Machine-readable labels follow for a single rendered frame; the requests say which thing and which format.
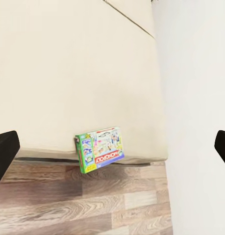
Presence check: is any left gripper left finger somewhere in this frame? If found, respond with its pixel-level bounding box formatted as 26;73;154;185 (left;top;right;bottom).
0;130;20;180

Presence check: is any board game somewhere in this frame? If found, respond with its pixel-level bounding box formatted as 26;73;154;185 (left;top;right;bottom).
75;126;124;173

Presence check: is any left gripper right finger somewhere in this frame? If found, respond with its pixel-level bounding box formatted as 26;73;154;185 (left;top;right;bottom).
214;130;225;162

